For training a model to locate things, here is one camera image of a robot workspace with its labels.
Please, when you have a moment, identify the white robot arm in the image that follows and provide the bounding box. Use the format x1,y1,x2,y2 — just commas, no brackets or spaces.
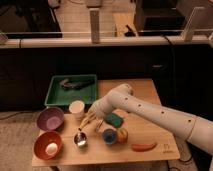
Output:
91,84,213,156

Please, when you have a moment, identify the orange apple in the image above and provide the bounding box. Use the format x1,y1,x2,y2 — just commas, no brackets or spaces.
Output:
116,128,128,143

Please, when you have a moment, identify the small metal cup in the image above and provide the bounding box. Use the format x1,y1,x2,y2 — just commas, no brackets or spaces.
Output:
74,132,87,148

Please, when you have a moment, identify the white paper cup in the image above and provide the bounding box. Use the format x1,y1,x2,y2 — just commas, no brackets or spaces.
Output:
69,100,85,120

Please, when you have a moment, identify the white egg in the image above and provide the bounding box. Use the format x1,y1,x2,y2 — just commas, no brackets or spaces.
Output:
45,143,57,155

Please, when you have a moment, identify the yellow banana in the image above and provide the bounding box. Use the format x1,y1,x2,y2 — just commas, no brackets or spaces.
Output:
78,113,95,131

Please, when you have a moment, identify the teal sponge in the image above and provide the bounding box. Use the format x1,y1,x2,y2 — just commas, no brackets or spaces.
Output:
104,113,124,128

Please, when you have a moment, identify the dark object in tray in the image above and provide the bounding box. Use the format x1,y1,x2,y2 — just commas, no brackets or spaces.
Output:
59,79,94,90

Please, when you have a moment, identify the purple bowl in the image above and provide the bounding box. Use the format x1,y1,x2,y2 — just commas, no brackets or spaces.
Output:
37,107,64,131

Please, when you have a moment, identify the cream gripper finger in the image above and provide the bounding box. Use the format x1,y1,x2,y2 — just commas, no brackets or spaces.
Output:
88,109,97,118

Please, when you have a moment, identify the blue plastic cup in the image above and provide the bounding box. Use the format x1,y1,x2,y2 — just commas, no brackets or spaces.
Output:
102,129,117,145

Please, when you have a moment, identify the green plastic tray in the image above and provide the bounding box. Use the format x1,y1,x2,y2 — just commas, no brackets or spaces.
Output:
45,74,97,106

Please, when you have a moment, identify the red bowl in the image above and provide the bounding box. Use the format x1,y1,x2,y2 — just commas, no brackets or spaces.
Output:
34,131,62,160

